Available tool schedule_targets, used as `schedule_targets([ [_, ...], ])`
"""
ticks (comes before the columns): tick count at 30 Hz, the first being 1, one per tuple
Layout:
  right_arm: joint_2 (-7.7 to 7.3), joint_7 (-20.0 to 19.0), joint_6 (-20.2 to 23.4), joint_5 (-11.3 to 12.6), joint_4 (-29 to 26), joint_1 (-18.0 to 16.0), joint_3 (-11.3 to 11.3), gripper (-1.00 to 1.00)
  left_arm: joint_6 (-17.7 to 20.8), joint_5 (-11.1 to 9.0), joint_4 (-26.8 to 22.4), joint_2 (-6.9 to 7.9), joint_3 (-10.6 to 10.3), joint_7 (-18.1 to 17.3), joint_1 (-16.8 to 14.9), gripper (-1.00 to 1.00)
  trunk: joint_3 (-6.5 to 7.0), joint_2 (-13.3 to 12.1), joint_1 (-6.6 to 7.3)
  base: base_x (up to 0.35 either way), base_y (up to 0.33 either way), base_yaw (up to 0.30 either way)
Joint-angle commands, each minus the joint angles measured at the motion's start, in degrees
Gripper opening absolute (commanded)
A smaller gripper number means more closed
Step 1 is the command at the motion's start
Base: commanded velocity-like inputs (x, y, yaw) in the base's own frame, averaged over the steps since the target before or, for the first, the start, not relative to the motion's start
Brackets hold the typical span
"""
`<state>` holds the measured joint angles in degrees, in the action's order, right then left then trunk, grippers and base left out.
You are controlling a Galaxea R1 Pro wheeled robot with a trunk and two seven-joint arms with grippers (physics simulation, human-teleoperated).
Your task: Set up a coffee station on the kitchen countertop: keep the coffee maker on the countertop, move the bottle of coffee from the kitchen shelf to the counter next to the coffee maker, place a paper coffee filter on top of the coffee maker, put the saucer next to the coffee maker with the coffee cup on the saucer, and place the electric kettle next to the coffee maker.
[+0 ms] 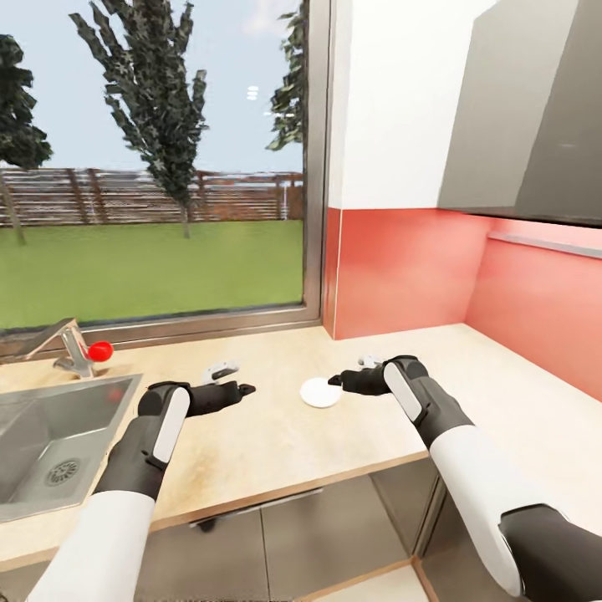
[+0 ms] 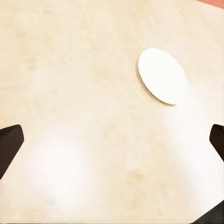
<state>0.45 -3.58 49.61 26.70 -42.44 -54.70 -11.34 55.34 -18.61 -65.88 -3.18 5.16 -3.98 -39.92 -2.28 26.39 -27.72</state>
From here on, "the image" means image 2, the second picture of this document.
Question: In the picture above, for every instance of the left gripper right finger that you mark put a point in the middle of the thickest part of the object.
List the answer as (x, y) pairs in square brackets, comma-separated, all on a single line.
[(217, 139)]

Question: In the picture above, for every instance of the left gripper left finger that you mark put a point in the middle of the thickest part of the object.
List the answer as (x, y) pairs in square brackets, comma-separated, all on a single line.
[(11, 140)]

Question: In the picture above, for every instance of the countertop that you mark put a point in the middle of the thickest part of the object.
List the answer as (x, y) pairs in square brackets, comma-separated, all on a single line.
[(99, 147), (215, 18)]

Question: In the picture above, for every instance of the cabinet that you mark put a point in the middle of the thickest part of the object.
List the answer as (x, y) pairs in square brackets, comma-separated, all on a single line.
[(214, 216)]

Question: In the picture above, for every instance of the saucer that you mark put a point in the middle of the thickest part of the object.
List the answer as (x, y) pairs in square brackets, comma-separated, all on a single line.
[(163, 76)]

